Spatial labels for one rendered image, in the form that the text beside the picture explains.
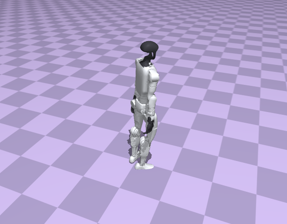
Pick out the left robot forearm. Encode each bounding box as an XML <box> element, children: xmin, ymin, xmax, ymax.
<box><xmin>134</xmin><ymin>82</ymin><xmax>140</xmax><ymax>98</ymax></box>

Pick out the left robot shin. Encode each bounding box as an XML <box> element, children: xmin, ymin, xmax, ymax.
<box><xmin>130</xmin><ymin>126</ymin><xmax>141</xmax><ymax>157</ymax></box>

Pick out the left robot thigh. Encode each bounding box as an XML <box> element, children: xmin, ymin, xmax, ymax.
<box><xmin>130</xmin><ymin>99</ymin><xmax>143</xmax><ymax>136</ymax></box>

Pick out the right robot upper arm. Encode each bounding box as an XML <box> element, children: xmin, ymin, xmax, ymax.
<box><xmin>147</xmin><ymin>70</ymin><xmax>159</xmax><ymax>101</ymax></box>

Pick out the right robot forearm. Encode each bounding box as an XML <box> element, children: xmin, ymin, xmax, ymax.
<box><xmin>147</xmin><ymin>96</ymin><xmax>157</xmax><ymax>121</ymax></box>

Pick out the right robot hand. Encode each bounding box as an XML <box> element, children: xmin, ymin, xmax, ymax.
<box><xmin>143</xmin><ymin>117</ymin><xmax>154</xmax><ymax>134</ymax></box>

